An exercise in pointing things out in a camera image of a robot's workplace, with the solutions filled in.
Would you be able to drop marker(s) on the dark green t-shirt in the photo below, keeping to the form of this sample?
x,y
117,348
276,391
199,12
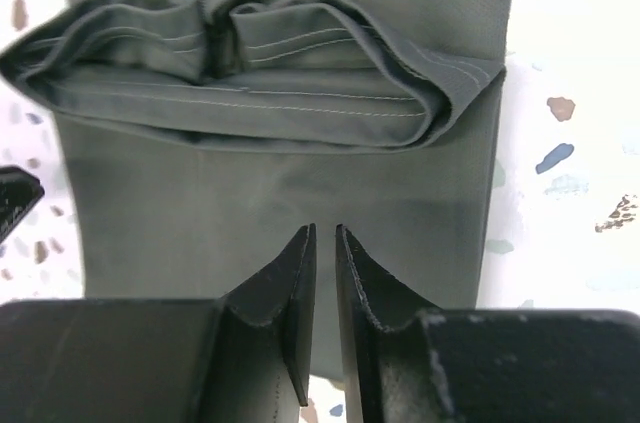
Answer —
x,y
200,135

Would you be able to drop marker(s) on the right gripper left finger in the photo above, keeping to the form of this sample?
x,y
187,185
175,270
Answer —
x,y
243,357

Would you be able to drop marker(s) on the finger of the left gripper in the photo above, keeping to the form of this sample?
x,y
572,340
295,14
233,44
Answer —
x,y
20,191

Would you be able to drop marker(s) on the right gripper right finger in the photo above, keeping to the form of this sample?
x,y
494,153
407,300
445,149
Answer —
x,y
407,360

